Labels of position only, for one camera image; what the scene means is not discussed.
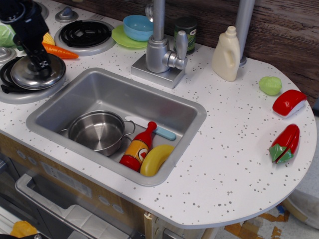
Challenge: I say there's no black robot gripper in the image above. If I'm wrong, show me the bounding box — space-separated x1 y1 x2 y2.
10 7 51 72

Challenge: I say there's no steel pot lid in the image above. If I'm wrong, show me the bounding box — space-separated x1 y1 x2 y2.
10 54 66 90

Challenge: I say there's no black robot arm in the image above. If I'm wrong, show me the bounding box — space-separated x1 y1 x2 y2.
0 0 51 70

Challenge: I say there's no small steel pot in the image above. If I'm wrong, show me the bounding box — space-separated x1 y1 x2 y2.
59 111 136 156

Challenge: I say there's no orange toy carrot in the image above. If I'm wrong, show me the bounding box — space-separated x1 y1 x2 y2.
42 43 79 59

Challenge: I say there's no yellow toy corn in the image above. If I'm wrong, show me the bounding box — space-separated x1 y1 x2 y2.
42 32 55 45

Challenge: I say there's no grey left stove knob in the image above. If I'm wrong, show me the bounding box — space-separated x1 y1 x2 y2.
0 47 16 64

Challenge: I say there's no grey stove knob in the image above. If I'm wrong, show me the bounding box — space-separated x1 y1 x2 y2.
55 7 79 23
0 47 16 64

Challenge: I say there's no front left black stove burner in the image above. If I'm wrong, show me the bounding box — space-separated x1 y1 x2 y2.
0 56 67 105

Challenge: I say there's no black stove burner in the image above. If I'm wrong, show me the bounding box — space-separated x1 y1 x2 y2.
54 20 115 56
35 1 49 20
0 56 67 105

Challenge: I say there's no green toy cabbage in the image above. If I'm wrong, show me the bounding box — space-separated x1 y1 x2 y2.
0 23 15 47

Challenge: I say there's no back left black stove burner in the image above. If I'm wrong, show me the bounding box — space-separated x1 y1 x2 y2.
35 1 49 20

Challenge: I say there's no back right black stove burner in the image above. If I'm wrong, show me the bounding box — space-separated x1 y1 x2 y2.
54 20 115 56

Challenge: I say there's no green toy plate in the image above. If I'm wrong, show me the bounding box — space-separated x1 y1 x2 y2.
112 25 148 49

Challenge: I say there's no blue toy bowl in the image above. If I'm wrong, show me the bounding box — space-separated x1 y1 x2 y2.
123 15 154 41

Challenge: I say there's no silver toy faucet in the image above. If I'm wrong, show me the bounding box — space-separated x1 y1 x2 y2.
131 0 188 89

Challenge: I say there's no red toy ketchup bottle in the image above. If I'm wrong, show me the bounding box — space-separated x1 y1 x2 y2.
120 121 157 171

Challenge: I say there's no white blue toy knife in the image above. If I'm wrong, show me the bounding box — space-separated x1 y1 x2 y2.
125 116 176 141

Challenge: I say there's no yellow toy banana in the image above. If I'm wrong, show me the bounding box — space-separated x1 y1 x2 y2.
140 144 174 177

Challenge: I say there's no dark green can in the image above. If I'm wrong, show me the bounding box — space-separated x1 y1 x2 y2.
174 17 197 55

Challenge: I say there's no yellow object lower left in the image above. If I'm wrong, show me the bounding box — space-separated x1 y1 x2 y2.
10 221 37 238

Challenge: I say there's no cream toy detergent bottle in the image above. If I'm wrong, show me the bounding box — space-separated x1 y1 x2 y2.
211 26 241 82

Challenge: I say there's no grey metal pole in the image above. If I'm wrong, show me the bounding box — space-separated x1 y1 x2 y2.
235 0 255 66

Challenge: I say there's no light green toy lettuce piece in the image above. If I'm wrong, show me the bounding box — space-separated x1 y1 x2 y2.
259 76 282 96

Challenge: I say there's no red white toy sushi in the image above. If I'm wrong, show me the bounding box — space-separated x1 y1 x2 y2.
272 90 307 119

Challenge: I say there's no red toy chili pepper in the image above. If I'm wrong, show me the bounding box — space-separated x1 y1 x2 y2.
269 124 300 164

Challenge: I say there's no grey oven door handle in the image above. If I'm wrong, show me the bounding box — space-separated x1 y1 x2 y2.
15 174 143 239

